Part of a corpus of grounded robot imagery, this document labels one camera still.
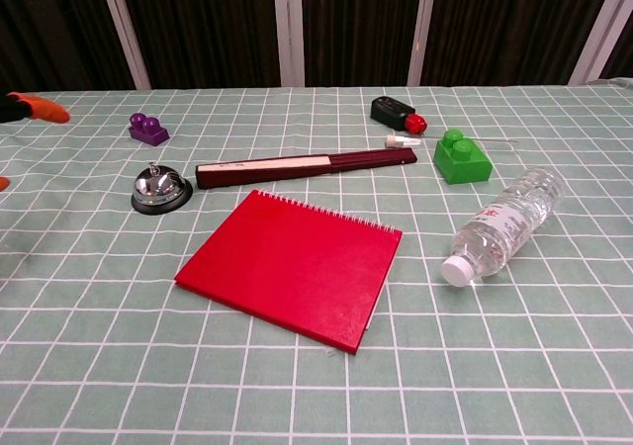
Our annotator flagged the black red-capped small device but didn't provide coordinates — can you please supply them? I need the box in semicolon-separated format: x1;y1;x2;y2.
370;96;427;134

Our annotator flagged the red spiral notebook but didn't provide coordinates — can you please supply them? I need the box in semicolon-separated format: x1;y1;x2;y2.
174;189;404;356

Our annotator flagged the black orange-tipped left robot hand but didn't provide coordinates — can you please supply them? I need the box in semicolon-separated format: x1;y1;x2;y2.
0;91;71;193

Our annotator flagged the green toy building block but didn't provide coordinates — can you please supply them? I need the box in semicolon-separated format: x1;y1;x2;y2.
432;128;496;186

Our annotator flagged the purple toy building block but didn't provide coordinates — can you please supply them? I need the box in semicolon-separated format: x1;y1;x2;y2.
128;112;171;147

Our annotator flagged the silver desk bell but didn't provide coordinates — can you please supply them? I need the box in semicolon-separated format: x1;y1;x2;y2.
131;162;194;216

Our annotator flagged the dark red folded fan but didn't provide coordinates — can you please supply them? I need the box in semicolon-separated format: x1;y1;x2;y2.
195;149;418;191

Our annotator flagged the green white checkered tablecloth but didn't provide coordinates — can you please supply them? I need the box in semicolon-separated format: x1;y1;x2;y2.
0;76;633;445

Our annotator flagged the clear plastic water bottle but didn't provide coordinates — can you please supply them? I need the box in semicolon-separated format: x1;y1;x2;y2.
441;167;566;288

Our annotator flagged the dark pleated curtain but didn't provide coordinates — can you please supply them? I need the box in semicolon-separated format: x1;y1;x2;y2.
0;0;633;93

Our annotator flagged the white window frame post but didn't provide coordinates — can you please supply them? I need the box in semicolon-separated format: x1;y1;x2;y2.
407;0;439;87
273;0;306;88
569;0;633;86
96;0;152;91

